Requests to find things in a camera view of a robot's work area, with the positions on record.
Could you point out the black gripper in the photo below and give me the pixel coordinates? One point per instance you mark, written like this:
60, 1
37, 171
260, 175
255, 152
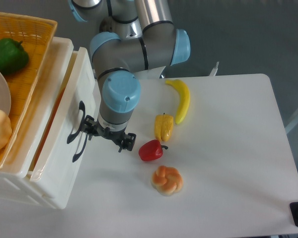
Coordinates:
113, 132

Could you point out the white top drawer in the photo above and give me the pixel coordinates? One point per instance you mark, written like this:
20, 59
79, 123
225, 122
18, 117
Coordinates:
55, 173

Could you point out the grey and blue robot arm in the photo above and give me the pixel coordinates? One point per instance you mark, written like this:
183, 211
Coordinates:
117, 58

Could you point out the white drawer cabinet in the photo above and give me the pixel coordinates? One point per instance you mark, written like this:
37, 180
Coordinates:
17, 168

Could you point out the red bell pepper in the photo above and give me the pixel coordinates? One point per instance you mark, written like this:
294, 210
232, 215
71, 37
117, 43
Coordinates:
151, 150

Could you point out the yellow bell pepper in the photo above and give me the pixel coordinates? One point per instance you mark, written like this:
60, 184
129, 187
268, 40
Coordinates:
163, 127

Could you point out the orange baguette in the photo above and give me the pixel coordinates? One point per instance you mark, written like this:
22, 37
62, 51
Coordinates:
48, 126

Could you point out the braided round bread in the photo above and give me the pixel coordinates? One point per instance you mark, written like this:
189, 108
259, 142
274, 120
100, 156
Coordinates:
167, 180

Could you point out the yellow banana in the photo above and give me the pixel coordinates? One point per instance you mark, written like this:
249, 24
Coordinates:
184, 98

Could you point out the yellow plastic basket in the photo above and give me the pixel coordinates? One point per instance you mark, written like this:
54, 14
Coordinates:
36, 34

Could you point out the green bell pepper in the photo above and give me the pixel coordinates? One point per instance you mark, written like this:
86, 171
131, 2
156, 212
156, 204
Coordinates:
13, 56

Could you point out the black lower drawer handle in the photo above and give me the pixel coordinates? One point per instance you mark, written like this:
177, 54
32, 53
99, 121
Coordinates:
82, 141

